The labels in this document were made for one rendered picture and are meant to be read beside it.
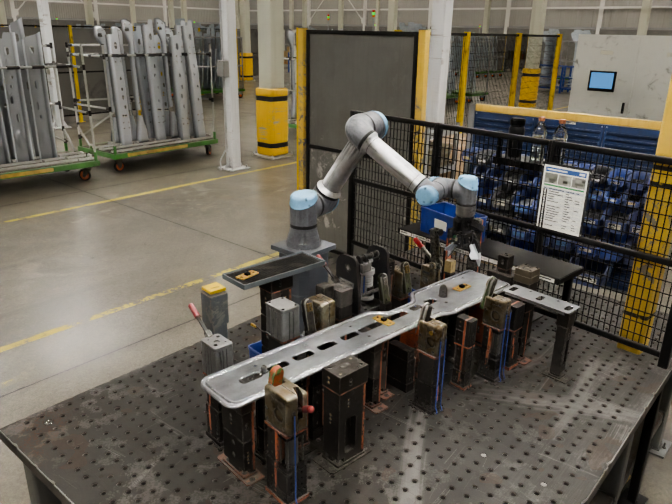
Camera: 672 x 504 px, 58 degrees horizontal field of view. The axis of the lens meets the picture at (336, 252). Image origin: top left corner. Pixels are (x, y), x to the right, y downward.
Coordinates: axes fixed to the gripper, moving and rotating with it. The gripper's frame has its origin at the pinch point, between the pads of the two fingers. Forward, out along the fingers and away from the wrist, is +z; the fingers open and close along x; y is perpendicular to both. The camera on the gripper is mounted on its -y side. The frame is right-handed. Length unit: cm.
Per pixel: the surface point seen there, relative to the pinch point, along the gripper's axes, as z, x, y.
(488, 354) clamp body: 30.5, 20.7, 8.5
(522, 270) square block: 6.4, 12.8, -23.5
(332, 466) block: 40, 19, 89
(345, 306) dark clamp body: 9, -16, 51
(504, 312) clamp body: 11.0, 24.9, 7.6
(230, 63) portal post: -35, -626, -300
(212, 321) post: 5, -30, 99
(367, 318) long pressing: 11, -5, 50
